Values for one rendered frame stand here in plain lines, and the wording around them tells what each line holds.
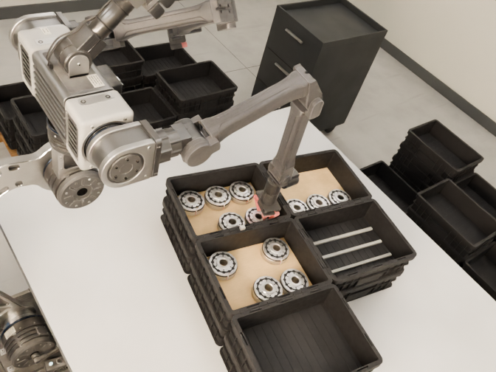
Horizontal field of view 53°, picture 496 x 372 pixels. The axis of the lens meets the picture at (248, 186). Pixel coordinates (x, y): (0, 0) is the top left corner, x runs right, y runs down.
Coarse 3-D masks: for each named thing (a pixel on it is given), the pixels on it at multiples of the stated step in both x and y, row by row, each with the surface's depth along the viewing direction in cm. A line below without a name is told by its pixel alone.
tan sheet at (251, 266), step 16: (240, 256) 183; (256, 256) 184; (288, 256) 188; (240, 272) 178; (256, 272) 179; (272, 272) 181; (304, 272) 184; (224, 288) 172; (240, 288) 173; (240, 304) 169
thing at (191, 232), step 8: (224, 168) 198; (232, 168) 199; (176, 176) 189; (184, 176) 190; (192, 176) 191; (264, 176) 200; (168, 184) 186; (176, 200) 181; (280, 200) 193; (176, 208) 181; (184, 216) 176; (280, 216) 187; (288, 216) 188; (184, 224) 177; (248, 224) 181; (256, 224) 181; (192, 232) 172; (216, 232) 175; (224, 232) 176; (192, 240) 172
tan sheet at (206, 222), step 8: (200, 192) 200; (208, 208) 195; (232, 208) 198; (240, 208) 199; (248, 208) 200; (192, 216) 190; (200, 216) 191; (208, 216) 192; (216, 216) 193; (192, 224) 188; (200, 224) 188; (208, 224) 189; (216, 224) 190; (200, 232) 186; (208, 232) 187
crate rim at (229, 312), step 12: (252, 228) 180; (204, 240) 171; (312, 252) 178; (204, 264) 165; (216, 288) 160; (312, 288) 168; (264, 300) 160; (276, 300) 161; (228, 312) 155; (240, 312) 155
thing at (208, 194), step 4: (208, 188) 198; (212, 188) 199; (216, 188) 199; (220, 188) 200; (224, 188) 200; (208, 192) 197; (212, 192) 197; (224, 192) 198; (228, 192) 199; (208, 196) 195; (212, 196) 195; (224, 196) 197; (228, 196) 198; (208, 200) 194; (212, 200) 194; (216, 200) 194; (220, 200) 195; (224, 200) 195; (228, 200) 196; (216, 204) 193; (220, 204) 193
